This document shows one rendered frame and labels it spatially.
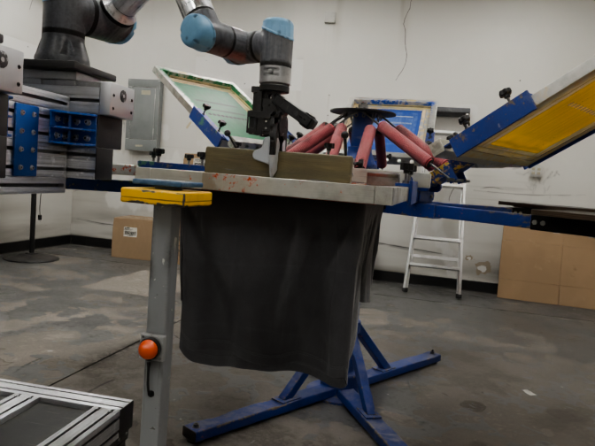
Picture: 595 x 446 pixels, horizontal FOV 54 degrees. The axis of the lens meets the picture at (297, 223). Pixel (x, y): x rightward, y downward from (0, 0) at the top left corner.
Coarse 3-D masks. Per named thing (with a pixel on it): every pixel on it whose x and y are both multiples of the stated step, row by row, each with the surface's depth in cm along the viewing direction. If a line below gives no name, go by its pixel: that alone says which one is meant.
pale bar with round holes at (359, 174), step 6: (354, 168) 202; (360, 168) 201; (354, 174) 202; (360, 174) 201; (366, 174) 201; (402, 174) 198; (414, 174) 197; (420, 174) 196; (426, 174) 196; (354, 180) 202; (360, 180) 201; (366, 180) 201; (402, 180) 198; (414, 180) 197; (420, 180) 196; (426, 180) 196; (420, 186) 197; (426, 186) 196
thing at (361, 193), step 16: (144, 176) 132; (160, 176) 131; (176, 176) 130; (192, 176) 129; (208, 176) 128; (224, 176) 127; (240, 176) 126; (256, 176) 125; (240, 192) 126; (256, 192) 125; (272, 192) 124; (288, 192) 124; (304, 192) 123; (320, 192) 122; (336, 192) 121; (352, 192) 120; (368, 192) 119; (384, 192) 118; (400, 192) 137
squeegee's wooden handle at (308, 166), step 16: (208, 160) 140; (224, 160) 139; (240, 160) 138; (256, 160) 137; (288, 160) 136; (304, 160) 135; (320, 160) 134; (336, 160) 133; (352, 160) 134; (288, 176) 136; (304, 176) 135; (320, 176) 134; (336, 176) 133
